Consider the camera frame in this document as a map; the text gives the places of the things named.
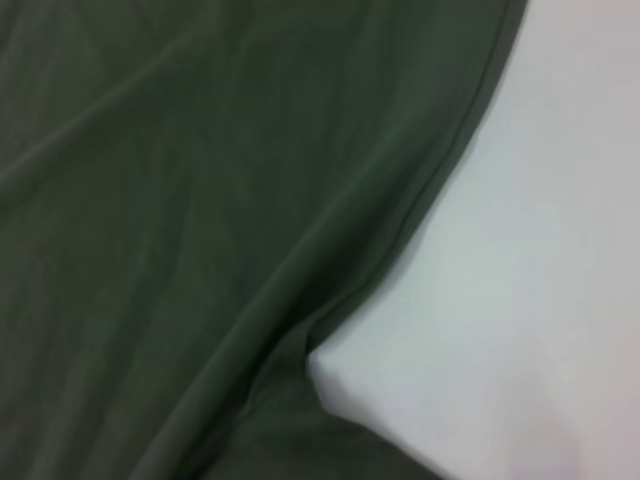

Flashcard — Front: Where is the dark green FREE t-shirt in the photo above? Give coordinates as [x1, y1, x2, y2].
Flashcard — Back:
[0, 0, 532, 480]

